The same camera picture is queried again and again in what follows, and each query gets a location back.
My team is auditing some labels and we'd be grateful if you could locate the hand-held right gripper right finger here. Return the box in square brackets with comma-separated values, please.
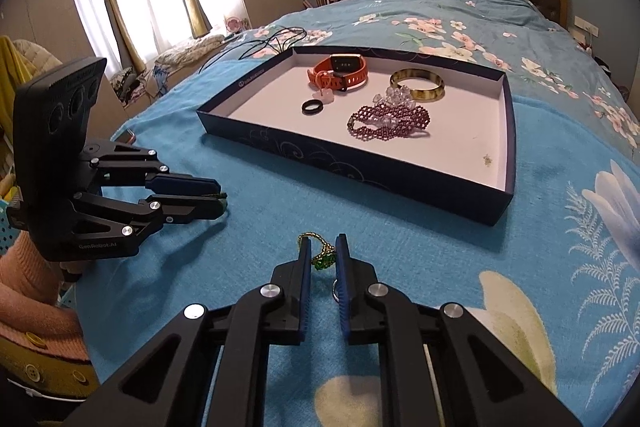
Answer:
[335, 233, 583, 427]

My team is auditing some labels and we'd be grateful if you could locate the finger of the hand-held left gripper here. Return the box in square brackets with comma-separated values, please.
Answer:
[82, 141, 221, 198]
[72, 192, 229, 239]

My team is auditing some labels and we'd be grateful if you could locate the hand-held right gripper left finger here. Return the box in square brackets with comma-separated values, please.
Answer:
[65, 234, 315, 427]

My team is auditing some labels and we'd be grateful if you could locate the green gem jewelry piece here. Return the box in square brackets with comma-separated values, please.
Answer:
[298, 232, 338, 272]

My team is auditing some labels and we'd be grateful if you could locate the dark blue cardboard box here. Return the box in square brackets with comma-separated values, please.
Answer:
[196, 46, 517, 227]

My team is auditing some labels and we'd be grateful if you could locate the purple beaded bracelet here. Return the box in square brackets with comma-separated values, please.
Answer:
[347, 103, 432, 142]

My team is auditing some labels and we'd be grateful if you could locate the orange smartwatch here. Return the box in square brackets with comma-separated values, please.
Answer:
[306, 53, 371, 92]

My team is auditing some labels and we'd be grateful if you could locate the clear crystal bracelet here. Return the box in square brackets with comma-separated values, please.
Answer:
[371, 87, 413, 128]

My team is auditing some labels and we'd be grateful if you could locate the amber bangle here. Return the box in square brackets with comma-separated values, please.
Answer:
[389, 68, 446, 102]

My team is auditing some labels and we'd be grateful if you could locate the person's left forearm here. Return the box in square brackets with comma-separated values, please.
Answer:
[0, 232, 86, 358]

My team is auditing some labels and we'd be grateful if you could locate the beige quilted jacket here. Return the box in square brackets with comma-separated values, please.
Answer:
[14, 38, 66, 82]

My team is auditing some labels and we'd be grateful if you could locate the pile of mixed clothes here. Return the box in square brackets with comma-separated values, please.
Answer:
[109, 67, 151, 100]

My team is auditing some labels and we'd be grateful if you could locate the white quilt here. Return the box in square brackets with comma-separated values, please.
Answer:
[155, 34, 226, 68]

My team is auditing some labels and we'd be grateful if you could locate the yellow buttoned garment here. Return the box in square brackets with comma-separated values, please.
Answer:
[0, 332, 101, 403]

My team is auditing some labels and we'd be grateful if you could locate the blue floral duvet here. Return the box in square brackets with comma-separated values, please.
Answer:
[215, 0, 640, 172]

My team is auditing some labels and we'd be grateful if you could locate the black cable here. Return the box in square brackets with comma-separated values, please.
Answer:
[199, 26, 308, 75]

